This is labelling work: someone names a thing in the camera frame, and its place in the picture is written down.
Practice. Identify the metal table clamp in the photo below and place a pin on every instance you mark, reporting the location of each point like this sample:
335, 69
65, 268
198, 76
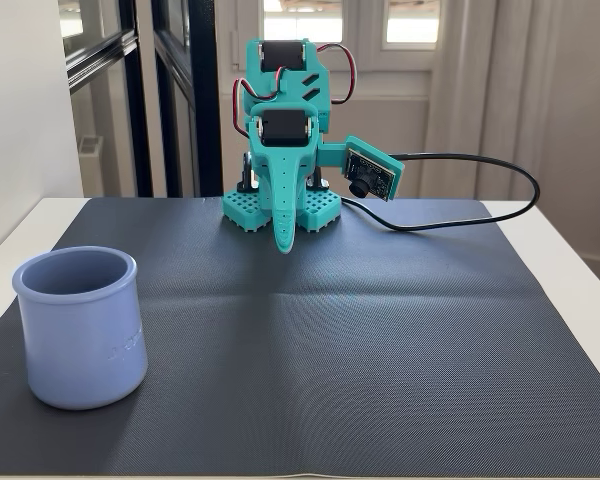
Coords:
245, 175
321, 181

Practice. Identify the lavender blue pot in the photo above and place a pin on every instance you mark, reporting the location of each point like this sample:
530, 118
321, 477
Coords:
80, 350

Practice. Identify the teal robot arm with base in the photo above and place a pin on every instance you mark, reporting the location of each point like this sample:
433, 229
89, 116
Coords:
305, 85

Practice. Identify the white curtain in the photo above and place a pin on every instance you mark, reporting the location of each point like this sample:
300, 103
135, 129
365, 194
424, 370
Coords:
530, 100

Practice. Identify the wrist camera module on mount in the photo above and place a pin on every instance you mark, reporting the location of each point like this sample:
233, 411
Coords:
370, 172

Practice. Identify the dark grey textured mat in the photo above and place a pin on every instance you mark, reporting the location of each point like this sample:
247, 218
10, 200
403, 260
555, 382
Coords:
355, 350

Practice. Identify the small white wall vent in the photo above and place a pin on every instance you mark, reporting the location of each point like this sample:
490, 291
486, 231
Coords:
90, 145

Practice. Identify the white french window door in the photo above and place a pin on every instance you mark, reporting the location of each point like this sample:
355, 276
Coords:
405, 125

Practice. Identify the black metal door frame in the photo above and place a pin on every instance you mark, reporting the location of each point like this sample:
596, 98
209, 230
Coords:
135, 125

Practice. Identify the teal gripper with servo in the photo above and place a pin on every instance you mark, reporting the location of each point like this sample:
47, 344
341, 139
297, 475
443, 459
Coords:
282, 155

